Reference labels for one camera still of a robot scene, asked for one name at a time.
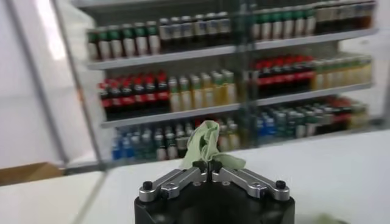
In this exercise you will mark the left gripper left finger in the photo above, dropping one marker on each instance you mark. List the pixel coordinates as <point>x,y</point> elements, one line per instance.
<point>176,182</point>

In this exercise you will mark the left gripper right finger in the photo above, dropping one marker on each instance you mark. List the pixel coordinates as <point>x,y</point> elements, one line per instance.
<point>246,182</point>

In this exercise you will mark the light green t-shirt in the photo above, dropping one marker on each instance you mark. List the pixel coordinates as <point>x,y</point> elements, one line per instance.
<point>204,143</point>

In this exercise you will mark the yellow juice bottle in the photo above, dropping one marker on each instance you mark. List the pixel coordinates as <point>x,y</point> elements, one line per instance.
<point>174,99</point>
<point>229,89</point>
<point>197,95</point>
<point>207,93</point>
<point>218,92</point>
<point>185,97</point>

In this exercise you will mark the red cap cola bottle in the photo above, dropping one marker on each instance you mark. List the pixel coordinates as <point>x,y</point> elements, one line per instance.
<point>116,102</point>
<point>105,103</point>
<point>127,100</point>
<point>162,95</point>
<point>150,97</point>
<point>139,99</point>

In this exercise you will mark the beverage display shelf unit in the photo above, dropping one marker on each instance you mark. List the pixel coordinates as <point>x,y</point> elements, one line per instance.
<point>304,38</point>
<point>152,59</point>

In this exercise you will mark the green cap tea bottle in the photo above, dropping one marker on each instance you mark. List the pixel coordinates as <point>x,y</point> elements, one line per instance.
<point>153,41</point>
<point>141,42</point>
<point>299,25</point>
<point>266,28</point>
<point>116,45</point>
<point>277,27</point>
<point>256,29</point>
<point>288,26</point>
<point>104,46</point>
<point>129,44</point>
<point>93,47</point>
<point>310,24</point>

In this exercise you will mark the dark bottle blue white label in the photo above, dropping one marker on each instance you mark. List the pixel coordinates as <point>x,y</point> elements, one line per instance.
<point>164,35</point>
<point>188,32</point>
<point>212,29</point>
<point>224,28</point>
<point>176,33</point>
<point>200,30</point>

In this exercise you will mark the open brown cardboard box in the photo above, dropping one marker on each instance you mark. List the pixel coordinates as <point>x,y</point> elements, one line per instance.
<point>27,173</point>

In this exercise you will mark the glass cooler door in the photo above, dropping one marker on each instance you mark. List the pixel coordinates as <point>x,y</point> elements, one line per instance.
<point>58,85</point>

